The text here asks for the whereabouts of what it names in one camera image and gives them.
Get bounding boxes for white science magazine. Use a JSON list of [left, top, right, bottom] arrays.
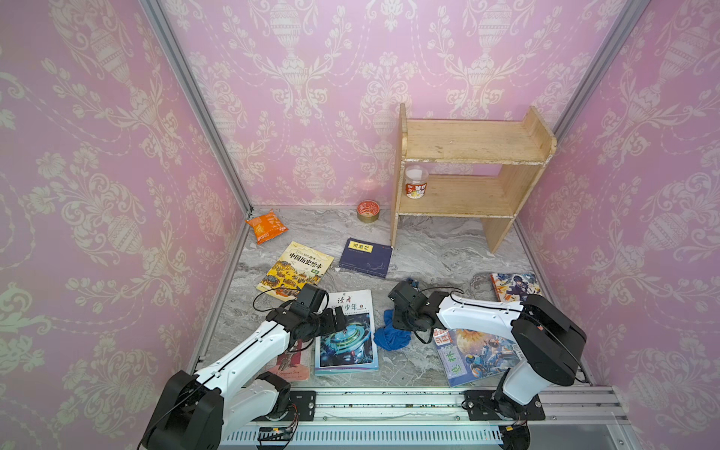
[[314, 290, 379, 376]]

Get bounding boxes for blue cloth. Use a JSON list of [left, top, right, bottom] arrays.
[[373, 309, 411, 352]]

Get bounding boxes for colourful sunflower magazine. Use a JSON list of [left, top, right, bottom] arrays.
[[433, 329, 525, 387]]

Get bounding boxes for red manga comic book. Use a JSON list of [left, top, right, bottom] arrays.
[[490, 273, 542, 303]]

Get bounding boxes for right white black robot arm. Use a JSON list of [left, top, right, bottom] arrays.
[[388, 281, 587, 416]]

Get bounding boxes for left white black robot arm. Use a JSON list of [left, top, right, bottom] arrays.
[[138, 307, 347, 449]]

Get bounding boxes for Hamlet purple red book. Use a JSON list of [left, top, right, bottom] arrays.
[[265, 340, 314, 383]]

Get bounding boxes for yellow history picture book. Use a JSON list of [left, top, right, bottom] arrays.
[[256, 242, 335, 301]]

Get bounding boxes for dark blue book yellow label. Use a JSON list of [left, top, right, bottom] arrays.
[[339, 238, 393, 279]]

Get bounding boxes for orange snack bag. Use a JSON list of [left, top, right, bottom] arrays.
[[246, 210, 289, 245]]

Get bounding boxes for white red cup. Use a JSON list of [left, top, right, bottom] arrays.
[[404, 165, 429, 200]]

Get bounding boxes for wooden two-tier shelf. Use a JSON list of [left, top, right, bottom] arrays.
[[390, 105, 558, 253]]

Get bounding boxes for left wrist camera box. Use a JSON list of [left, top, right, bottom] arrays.
[[290, 283, 327, 319]]

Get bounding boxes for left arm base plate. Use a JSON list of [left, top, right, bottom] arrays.
[[251, 390, 317, 422]]

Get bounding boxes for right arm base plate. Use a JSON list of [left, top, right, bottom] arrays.
[[461, 389, 546, 422]]

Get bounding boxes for aluminium front rail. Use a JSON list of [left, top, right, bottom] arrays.
[[217, 386, 641, 449]]

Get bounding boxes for left aluminium corner post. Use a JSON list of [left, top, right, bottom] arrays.
[[139, 0, 253, 218]]

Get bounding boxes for aluminium corner post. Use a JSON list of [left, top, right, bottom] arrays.
[[139, 0, 253, 218], [514, 0, 654, 216]]

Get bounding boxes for right aluminium corner post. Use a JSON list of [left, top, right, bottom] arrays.
[[514, 0, 654, 216]]

